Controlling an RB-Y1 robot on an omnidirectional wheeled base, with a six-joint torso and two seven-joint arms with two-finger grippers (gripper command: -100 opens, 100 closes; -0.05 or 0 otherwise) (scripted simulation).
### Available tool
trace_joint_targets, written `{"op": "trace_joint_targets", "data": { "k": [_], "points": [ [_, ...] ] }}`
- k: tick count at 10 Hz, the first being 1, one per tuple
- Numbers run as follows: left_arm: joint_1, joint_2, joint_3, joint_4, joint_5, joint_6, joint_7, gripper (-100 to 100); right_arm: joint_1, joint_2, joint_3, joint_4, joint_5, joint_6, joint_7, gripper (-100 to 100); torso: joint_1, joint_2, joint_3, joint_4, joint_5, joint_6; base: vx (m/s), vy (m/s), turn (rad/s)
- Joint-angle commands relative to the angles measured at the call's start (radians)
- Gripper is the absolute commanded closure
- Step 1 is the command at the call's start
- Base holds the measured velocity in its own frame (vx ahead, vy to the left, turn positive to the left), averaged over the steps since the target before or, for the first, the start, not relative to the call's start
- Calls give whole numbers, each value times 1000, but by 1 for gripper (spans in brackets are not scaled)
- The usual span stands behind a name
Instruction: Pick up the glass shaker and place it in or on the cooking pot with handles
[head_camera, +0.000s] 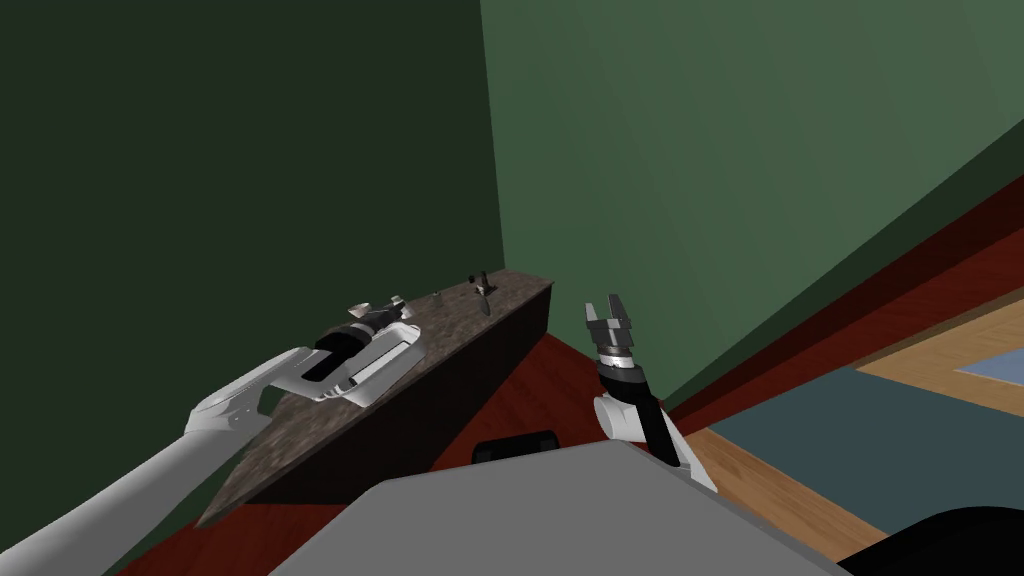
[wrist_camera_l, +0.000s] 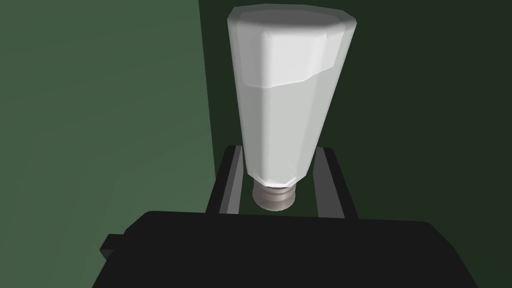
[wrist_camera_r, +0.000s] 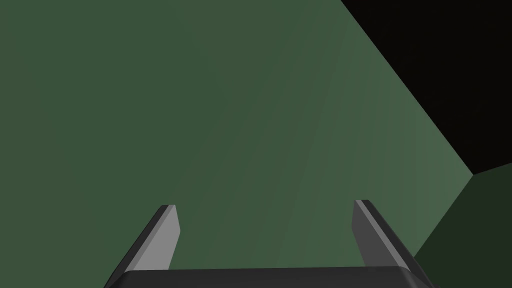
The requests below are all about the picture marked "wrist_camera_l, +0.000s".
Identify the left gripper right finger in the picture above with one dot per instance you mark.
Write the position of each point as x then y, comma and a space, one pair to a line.
334, 188

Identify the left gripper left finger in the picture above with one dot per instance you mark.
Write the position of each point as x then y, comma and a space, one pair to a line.
228, 188

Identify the white bottle with grey cap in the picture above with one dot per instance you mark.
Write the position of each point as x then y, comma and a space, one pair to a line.
284, 100

